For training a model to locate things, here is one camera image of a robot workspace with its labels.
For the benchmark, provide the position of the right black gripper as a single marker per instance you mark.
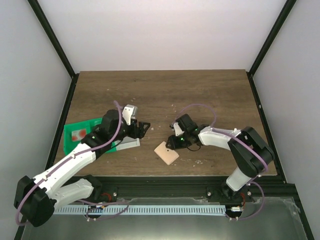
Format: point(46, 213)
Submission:
point(174, 143)

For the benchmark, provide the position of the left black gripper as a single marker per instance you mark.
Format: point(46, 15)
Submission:
point(141, 133)

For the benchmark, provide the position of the beige card holder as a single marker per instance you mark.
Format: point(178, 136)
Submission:
point(167, 155)

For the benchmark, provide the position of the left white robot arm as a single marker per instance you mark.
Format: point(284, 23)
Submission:
point(37, 198)

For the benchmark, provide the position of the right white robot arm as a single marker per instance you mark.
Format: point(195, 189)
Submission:
point(249, 150)

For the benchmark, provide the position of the red white card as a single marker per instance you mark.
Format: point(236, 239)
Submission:
point(78, 135)

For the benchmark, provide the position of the white plastic bin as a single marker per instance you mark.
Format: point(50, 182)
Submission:
point(127, 143)

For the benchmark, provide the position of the light blue slotted strip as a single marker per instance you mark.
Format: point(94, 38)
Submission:
point(199, 210)

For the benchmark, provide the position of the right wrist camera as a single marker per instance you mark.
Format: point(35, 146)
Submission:
point(177, 129)

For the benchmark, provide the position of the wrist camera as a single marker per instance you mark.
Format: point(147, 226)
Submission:
point(129, 113)
point(177, 129)

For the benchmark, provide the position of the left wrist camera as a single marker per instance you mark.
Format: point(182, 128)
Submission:
point(129, 113)

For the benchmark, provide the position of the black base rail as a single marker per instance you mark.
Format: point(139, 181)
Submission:
point(213, 188)

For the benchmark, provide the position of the left black frame post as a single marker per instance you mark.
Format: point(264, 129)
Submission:
point(40, 15)

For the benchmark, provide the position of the black frame post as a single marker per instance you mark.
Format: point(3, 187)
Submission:
point(279, 22)
point(40, 15)

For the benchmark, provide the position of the right black frame post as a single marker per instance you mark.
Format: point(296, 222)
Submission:
point(279, 22)

